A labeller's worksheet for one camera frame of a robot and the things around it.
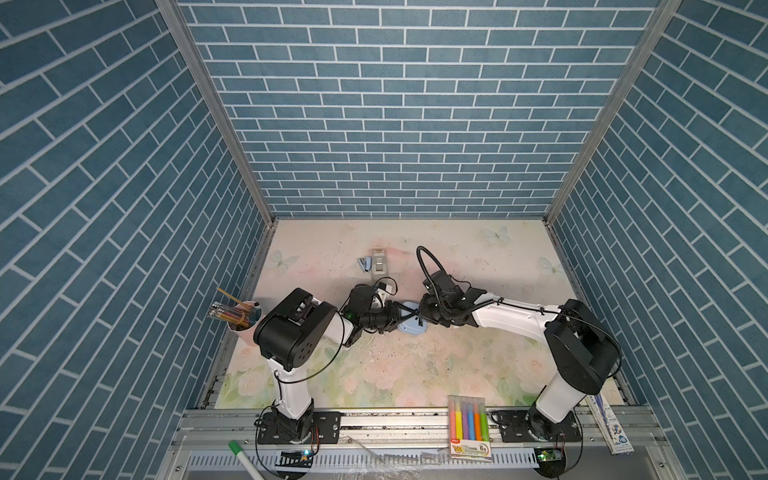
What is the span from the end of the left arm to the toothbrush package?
22.6 inches

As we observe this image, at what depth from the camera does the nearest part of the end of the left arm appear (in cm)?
78

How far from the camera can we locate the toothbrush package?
720mm
